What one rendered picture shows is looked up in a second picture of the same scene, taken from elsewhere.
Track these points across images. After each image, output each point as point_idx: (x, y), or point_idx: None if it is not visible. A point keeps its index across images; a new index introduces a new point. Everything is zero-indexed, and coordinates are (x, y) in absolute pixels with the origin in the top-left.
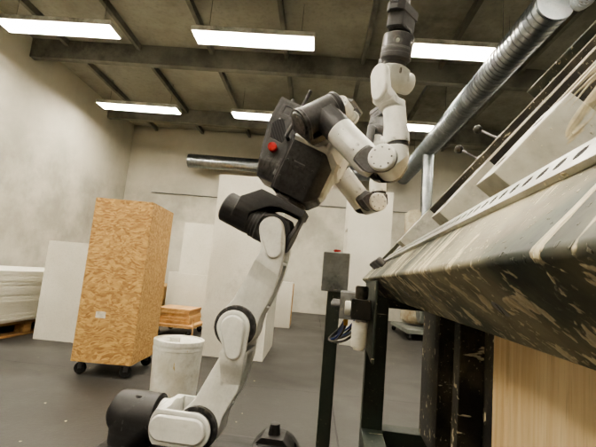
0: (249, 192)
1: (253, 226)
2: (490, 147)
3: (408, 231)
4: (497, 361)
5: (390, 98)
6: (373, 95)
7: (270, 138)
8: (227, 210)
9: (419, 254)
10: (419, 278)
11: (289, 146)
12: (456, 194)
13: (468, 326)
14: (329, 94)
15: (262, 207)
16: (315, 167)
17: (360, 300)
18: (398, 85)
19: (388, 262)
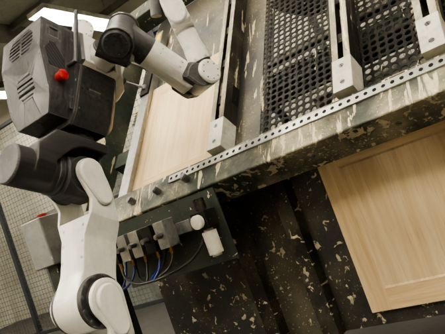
0: (46, 136)
1: (65, 176)
2: (229, 64)
3: (221, 136)
4: (333, 193)
5: (190, 21)
6: (173, 17)
7: (50, 65)
8: (28, 164)
9: (370, 107)
10: (408, 108)
11: (80, 73)
12: (351, 73)
13: (288, 190)
14: (124, 14)
15: (68, 151)
16: (110, 94)
17: (208, 209)
18: None
19: (212, 167)
